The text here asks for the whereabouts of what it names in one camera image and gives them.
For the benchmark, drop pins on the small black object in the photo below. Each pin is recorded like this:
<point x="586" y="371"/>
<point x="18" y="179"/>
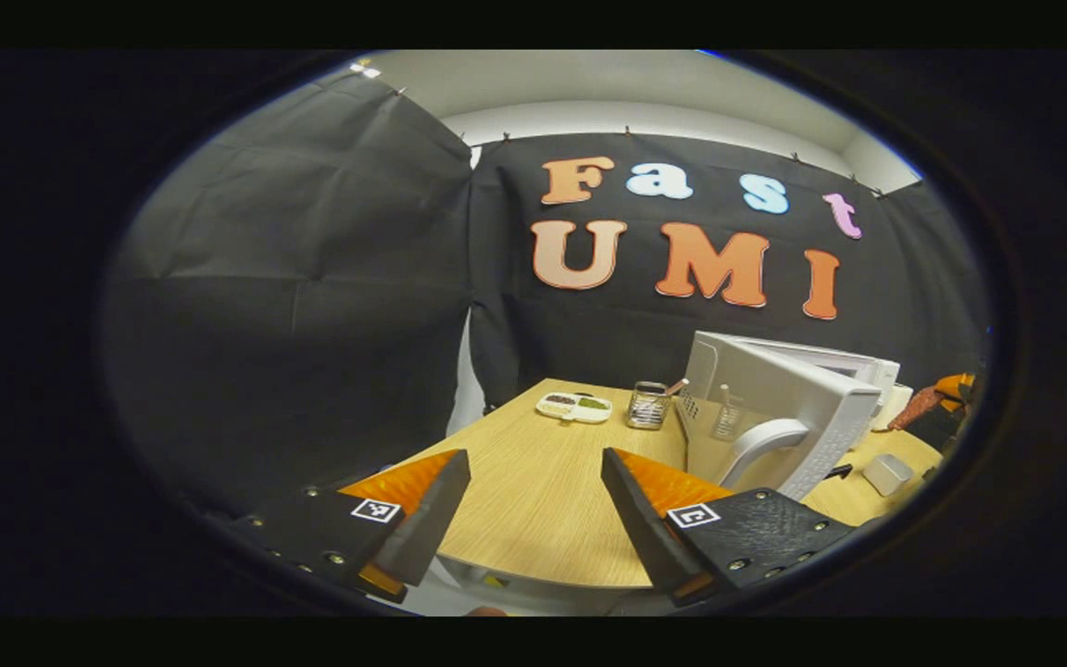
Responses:
<point x="839" y="471"/>

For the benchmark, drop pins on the clear glass jar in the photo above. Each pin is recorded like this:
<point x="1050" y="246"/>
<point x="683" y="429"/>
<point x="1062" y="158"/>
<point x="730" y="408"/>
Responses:
<point x="646" y="408"/>

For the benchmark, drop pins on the reddish brown food piece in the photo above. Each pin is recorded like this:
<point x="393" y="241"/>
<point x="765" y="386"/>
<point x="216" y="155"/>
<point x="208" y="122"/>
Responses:
<point x="915" y="406"/>

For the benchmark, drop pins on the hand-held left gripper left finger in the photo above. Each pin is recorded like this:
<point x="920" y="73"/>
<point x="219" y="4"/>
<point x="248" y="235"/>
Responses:
<point x="427" y="528"/>

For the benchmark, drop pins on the black backdrop cloth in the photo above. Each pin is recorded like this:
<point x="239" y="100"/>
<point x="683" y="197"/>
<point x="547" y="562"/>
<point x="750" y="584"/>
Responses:
<point x="293" y="306"/>

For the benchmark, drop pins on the ceiling light panel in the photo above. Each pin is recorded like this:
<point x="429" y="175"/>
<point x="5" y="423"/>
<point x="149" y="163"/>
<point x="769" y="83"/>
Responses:
<point x="365" y="69"/>

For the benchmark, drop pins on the white microwave oven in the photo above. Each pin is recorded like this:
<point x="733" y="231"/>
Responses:
<point x="802" y="408"/>

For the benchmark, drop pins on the small white rectangular dish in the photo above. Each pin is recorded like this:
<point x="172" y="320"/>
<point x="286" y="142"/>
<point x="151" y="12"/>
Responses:
<point x="887" y="474"/>

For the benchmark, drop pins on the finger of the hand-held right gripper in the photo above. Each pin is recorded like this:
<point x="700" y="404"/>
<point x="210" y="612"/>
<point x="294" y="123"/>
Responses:
<point x="955" y="391"/>

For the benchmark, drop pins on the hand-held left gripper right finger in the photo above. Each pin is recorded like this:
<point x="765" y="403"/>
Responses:
<point x="640" y="523"/>

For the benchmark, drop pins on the white divided condiment dish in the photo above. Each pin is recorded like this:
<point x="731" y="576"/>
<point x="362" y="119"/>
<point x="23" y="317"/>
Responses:
<point x="574" y="408"/>

